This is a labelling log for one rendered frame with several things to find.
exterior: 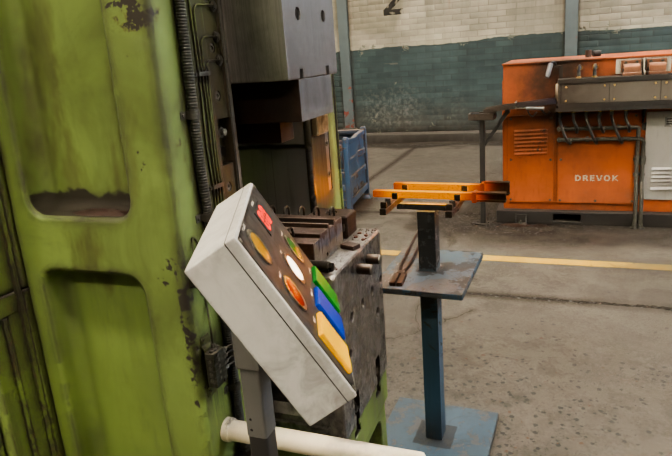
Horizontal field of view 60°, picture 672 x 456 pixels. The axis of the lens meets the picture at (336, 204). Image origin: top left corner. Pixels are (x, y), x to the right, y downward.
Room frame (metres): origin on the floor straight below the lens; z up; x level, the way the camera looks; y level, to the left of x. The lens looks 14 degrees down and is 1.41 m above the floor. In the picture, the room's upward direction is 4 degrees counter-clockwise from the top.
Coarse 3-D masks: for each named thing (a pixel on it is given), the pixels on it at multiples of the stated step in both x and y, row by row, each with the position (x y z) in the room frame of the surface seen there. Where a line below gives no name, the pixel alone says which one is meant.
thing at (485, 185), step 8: (400, 184) 2.04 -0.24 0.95; (408, 184) 2.03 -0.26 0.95; (416, 184) 2.02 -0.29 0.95; (424, 184) 2.01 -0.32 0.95; (432, 184) 1.99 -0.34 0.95; (440, 184) 1.98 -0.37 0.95; (448, 184) 1.97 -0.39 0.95; (456, 184) 1.96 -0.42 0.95; (464, 184) 1.95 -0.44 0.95; (472, 184) 1.94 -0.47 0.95; (480, 184) 1.91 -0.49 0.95; (488, 184) 1.92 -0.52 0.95; (496, 184) 1.91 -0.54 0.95; (504, 184) 1.90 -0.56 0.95
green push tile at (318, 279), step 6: (312, 270) 0.99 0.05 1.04; (318, 270) 1.01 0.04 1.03; (312, 276) 0.96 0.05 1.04; (318, 276) 0.97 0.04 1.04; (318, 282) 0.94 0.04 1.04; (324, 282) 0.98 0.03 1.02; (324, 288) 0.95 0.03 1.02; (330, 288) 1.00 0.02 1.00; (324, 294) 0.94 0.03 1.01; (330, 294) 0.96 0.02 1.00; (336, 294) 1.01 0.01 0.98; (330, 300) 0.94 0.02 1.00; (336, 300) 0.97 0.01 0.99; (336, 306) 0.94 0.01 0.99
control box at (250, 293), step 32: (256, 192) 1.01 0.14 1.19; (224, 224) 0.82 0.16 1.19; (256, 224) 0.85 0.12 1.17; (192, 256) 0.75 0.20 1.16; (224, 256) 0.70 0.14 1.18; (256, 256) 0.73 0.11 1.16; (288, 256) 0.89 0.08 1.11; (224, 288) 0.70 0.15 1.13; (256, 288) 0.70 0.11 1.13; (288, 288) 0.75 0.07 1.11; (224, 320) 0.70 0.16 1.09; (256, 320) 0.70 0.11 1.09; (288, 320) 0.70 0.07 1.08; (256, 352) 0.70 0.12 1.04; (288, 352) 0.70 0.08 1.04; (320, 352) 0.71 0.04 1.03; (288, 384) 0.70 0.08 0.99; (320, 384) 0.70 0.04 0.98; (352, 384) 0.72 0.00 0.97; (320, 416) 0.70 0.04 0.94
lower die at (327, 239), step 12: (288, 216) 1.55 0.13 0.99; (300, 216) 1.54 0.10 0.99; (312, 216) 1.53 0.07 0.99; (324, 216) 1.52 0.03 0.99; (336, 216) 1.51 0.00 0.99; (300, 228) 1.43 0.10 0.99; (312, 228) 1.43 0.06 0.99; (324, 228) 1.42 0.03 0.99; (336, 228) 1.47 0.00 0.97; (300, 240) 1.36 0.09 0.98; (312, 240) 1.36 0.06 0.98; (324, 240) 1.39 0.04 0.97; (336, 240) 1.47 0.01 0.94; (312, 252) 1.33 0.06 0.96; (324, 252) 1.39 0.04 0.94
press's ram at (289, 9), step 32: (224, 0) 1.33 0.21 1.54; (256, 0) 1.30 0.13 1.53; (288, 0) 1.31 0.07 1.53; (320, 0) 1.48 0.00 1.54; (256, 32) 1.31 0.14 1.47; (288, 32) 1.30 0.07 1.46; (320, 32) 1.47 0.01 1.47; (256, 64) 1.31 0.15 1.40; (288, 64) 1.29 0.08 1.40; (320, 64) 1.45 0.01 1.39
